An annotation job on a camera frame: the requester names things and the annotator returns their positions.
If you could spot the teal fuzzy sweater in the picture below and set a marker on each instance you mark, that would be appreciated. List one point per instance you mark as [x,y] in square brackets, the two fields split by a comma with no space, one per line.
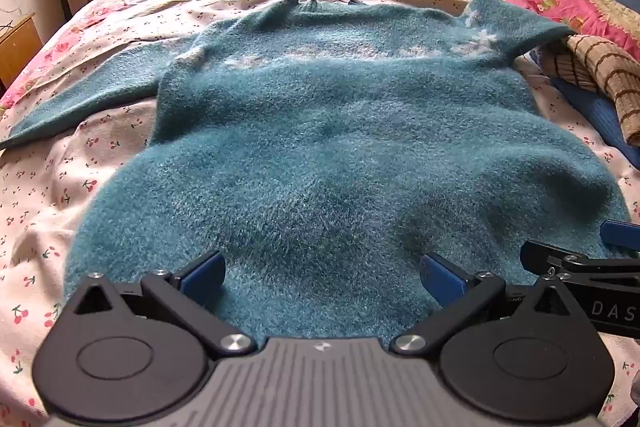
[325,132]

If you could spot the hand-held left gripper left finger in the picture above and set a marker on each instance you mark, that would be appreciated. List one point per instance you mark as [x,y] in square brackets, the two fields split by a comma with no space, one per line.
[206,276]

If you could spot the wooden side cabinet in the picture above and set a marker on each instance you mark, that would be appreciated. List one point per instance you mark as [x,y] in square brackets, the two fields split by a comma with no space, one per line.
[17,49]

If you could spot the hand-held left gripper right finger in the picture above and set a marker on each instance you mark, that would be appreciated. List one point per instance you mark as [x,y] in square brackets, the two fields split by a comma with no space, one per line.
[440,279]

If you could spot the cherry print bed sheet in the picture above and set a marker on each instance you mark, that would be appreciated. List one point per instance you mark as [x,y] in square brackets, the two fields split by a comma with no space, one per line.
[50,187]

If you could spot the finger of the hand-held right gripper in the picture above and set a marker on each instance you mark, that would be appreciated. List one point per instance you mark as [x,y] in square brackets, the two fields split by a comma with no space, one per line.
[545,257]
[621,236]

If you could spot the brown striped cloth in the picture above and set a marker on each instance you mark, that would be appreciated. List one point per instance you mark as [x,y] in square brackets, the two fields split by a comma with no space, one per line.
[600,62]

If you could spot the blue knit garment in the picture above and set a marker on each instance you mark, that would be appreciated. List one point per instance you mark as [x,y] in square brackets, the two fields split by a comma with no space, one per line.
[595,112]

